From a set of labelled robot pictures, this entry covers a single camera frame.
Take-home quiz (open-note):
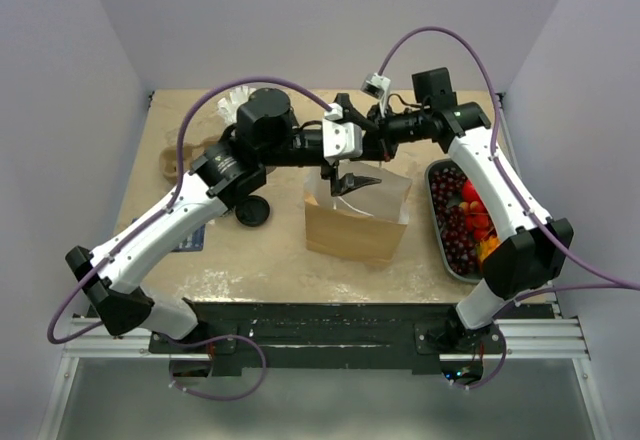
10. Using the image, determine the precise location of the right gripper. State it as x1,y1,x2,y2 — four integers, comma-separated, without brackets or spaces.
350,102,431,163

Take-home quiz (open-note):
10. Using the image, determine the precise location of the brown paper takeout bag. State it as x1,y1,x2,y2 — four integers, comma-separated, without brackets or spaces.
303,162,412,267

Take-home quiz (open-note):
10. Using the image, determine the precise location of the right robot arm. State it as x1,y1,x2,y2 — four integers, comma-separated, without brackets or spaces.
362,68,574,353

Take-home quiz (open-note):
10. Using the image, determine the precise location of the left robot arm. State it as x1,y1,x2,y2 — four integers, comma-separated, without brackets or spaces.
65,88,388,352

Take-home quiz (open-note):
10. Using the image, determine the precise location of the blue battery blister pack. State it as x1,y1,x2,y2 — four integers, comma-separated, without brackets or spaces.
173,225,206,253

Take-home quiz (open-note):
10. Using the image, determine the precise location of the dark red grapes bunch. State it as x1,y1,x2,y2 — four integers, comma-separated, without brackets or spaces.
428,166,480,277

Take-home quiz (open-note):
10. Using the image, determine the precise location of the red apple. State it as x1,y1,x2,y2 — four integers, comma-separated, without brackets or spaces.
461,179,481,204

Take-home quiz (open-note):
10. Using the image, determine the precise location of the cherries pile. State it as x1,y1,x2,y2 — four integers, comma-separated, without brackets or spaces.
458,200,497,243

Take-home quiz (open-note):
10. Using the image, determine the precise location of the grey fruit tray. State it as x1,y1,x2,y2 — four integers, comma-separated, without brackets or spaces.
425,160,499,284

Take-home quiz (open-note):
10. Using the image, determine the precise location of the cardboard cup carrier bottom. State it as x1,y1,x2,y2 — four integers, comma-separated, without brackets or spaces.
159,143,205,185

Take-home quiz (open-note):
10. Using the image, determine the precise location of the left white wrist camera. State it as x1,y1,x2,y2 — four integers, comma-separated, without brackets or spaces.
321,103,363,165

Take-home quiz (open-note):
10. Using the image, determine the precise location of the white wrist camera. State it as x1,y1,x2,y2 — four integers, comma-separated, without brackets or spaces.
321,103,363,165
361,73,391,118

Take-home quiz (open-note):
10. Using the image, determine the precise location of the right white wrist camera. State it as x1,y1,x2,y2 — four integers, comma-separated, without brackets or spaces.
361,73,391,118

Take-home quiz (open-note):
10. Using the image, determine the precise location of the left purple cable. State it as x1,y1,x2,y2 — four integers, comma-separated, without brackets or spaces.
47,76,344,400

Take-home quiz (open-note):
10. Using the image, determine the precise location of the purple cable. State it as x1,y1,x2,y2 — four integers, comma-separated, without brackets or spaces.
377,26,640,391
47,76,344,400

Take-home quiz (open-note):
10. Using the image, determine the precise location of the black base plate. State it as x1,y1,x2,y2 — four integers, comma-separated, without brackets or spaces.
149,303,505,376

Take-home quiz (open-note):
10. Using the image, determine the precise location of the aluminium rail frame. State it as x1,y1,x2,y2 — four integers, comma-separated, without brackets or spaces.
39,299,613,439

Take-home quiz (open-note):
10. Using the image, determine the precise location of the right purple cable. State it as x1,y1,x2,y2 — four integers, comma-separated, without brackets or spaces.
377,26,640,391

